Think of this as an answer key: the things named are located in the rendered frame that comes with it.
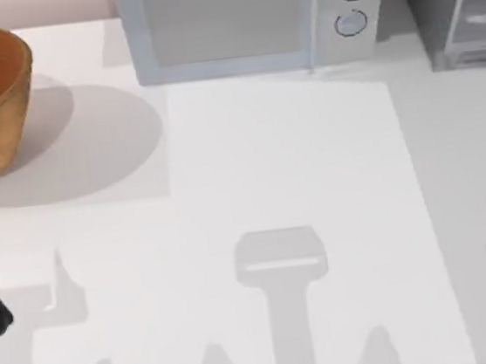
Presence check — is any microwave oven door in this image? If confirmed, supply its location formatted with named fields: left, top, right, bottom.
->
left=111, top=0, right=332, bottom=91

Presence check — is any pale microwave oven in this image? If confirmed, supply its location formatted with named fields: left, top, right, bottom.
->
left=110, top=0, right=400, bottom=96

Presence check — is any microwave door handle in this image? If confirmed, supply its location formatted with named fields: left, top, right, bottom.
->
left=300, top=0, right=331, bottom=75

